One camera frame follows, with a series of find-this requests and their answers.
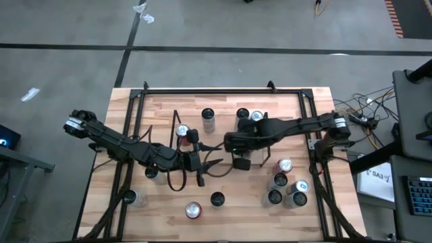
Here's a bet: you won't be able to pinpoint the Celsius Peach Vibe can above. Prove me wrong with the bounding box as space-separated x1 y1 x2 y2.
210 191 226 207

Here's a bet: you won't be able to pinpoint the yellow hanging cable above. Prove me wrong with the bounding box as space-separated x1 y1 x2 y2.
313 0 330 17

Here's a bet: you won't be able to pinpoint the black power strip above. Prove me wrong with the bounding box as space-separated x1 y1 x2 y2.
349 113 379 130

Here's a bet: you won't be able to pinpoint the black desk crossbar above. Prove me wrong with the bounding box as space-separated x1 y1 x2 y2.
349 140 406 175

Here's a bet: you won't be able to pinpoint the black left camera cable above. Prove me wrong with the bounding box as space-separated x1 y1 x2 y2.
166 164 188 193

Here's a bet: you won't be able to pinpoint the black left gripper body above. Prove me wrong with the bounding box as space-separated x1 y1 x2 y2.
181 129 206 188

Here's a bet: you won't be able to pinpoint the black metal table frame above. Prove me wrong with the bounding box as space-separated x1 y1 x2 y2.
72 80 365 242

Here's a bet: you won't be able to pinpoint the blue-banded Celsius can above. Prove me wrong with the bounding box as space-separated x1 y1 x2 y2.
268 172 289 192

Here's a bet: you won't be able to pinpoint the tangled floor cables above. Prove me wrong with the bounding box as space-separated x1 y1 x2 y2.
333 86 401 153

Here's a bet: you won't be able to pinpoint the black desk mount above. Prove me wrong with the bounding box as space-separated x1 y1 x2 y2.
415 111 432 142

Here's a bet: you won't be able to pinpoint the Celsius Tropical Vibe can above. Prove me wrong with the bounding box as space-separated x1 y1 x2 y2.
144 165 167 186
262 189 284 207

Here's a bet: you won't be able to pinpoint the grey keyboard desk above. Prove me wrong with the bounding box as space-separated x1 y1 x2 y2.
390 155 432 242

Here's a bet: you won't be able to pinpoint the backlit black keyboard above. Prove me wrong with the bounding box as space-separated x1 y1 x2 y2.
402 175 432 217

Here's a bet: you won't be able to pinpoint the black device with blue light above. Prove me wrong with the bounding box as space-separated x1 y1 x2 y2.
0 124 22 151

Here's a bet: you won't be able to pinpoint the wooden shelf with black frame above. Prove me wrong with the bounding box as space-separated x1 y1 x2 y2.
168 109 272 167

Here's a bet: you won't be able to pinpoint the black mat with orange stripes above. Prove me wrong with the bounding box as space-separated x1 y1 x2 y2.
384 0 432 40

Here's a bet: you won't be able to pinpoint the black right camera cable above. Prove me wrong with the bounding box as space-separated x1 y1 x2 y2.
203 142 238 179

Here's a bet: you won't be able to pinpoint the grey metal stand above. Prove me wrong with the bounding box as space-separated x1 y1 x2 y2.
0 144 55 242

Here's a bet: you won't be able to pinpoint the black vertical pole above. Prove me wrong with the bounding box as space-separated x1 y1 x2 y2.
406 59 432 84

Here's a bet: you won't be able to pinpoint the black sleeved cable bundle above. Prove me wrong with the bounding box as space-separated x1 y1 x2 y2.
308 161 364 241
78 158 134 241

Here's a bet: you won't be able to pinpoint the grey side desk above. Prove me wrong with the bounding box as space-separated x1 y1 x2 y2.
392 69 432 161

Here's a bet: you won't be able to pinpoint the black camera cable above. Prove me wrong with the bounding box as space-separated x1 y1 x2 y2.
166 164 188 193
203 142 238 179

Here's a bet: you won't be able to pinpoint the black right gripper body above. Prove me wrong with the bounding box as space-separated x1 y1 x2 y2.
232 117 273 171

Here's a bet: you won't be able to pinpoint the white paper sign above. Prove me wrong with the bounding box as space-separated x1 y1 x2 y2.
356 163 396 203

